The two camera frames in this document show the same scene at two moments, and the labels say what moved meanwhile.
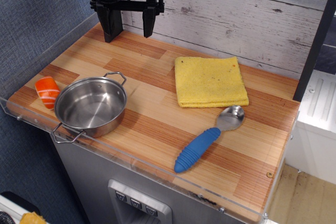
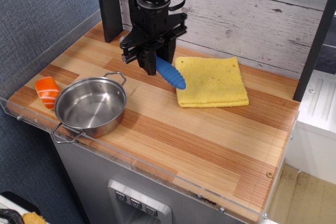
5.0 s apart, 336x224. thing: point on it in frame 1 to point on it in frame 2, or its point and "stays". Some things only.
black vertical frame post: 314,54 stays
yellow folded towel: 208,82 stays
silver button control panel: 130,206 stays
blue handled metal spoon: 229,118 to 170,73
